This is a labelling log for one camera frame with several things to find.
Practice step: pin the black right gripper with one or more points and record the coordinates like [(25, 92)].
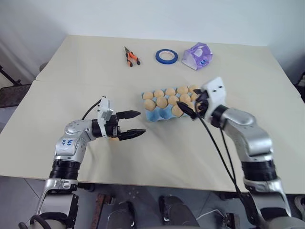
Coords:
[(202, 103)]

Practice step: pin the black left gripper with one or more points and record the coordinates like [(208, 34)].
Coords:
[(114, 127)]

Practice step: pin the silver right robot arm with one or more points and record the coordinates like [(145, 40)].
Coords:
[(247, 133)]

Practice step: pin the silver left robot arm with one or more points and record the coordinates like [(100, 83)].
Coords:
[(71, 143)]

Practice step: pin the tan egg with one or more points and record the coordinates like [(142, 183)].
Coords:
[(185, 98), (192, 87), (150, 104), (194, 96), (147, 95), (162, 101), (170, 91), (177, 111), (182, 90), (173, 99), (190, 105), (159, 92)]

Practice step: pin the blue egg carton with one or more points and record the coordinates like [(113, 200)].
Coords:
[(155, 115)]

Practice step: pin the purple tissue pack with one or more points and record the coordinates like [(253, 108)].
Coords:
[(196, 57)]

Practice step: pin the blue tape roll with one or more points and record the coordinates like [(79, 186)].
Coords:
[(158, 56)]

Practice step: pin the orange black pliers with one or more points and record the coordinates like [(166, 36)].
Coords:
[(131, 58)]

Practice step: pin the dark rounded shape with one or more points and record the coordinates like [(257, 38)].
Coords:
[(121, 214), (178, 212)]

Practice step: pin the dark objects beside table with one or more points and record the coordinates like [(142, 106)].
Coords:
[(301, 83)]

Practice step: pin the black metal stand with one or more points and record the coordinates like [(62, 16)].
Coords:
[(12, 91)]

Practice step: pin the grey shoe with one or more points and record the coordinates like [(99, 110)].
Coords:
[(300, 205)]

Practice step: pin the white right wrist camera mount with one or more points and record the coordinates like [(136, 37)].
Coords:
[(218, 93)]

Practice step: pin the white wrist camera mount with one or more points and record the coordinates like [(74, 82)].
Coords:
[(218, 93), (105, 110)]

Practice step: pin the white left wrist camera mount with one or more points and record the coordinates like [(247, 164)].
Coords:
[(105, 110)]

